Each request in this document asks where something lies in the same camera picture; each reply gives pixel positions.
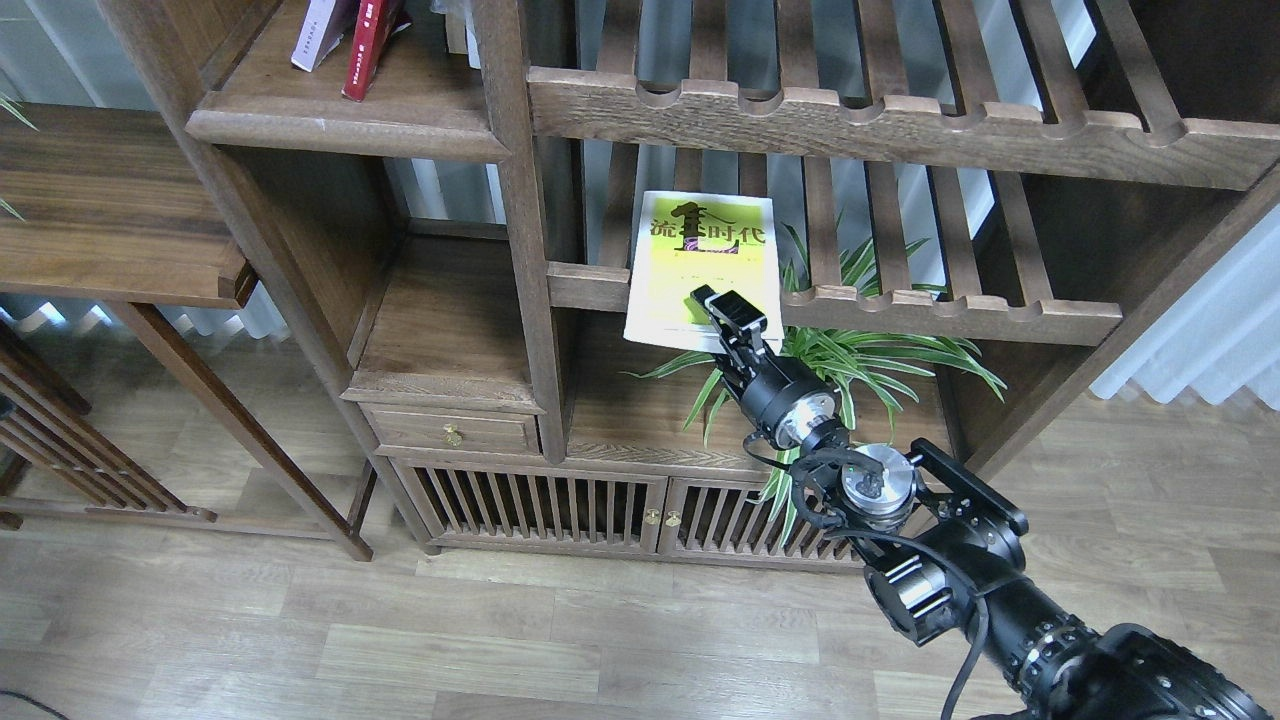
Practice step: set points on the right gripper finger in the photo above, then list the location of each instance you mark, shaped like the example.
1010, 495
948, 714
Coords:
739, 325

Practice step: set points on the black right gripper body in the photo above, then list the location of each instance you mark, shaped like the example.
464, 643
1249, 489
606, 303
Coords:
780, 396

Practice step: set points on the yellow green book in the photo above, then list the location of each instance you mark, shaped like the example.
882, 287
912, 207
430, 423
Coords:
685, 240

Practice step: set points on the red book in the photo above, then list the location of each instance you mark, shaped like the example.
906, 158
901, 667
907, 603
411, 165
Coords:
375, 23

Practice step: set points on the white paperback book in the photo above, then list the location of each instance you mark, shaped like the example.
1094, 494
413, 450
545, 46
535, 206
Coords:
324, 25

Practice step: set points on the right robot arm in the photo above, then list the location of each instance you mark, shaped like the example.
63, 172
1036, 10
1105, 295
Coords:
942, 551

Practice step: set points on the green spider plant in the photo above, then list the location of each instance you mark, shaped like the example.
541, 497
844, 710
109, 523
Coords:
846, 359

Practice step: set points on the dark wooden bookshelf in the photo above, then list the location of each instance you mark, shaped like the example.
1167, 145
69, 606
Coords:
454, 250

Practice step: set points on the brass drawer knob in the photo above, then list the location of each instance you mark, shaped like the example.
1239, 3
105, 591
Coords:
452, 435

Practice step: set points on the white curtain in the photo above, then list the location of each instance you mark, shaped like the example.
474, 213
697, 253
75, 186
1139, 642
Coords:
1220, 338

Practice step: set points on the wooden side table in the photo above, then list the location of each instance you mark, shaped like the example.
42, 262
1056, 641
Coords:
110, 210

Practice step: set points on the slatted wooden rack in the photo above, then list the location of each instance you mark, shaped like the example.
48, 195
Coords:
44, 421

